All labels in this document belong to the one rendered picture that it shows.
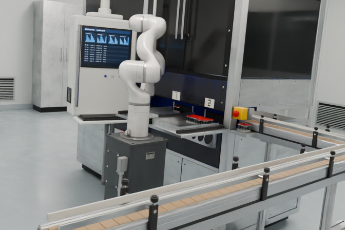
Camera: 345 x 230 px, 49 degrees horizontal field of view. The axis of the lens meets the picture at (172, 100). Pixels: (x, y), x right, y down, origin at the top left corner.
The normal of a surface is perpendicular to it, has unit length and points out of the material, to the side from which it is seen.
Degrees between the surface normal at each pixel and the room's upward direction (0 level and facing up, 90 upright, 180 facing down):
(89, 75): 90
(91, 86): 90
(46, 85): 90
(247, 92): 90
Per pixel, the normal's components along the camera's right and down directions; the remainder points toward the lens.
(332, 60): -0.76, 0.04
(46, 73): 0.65, 0.16
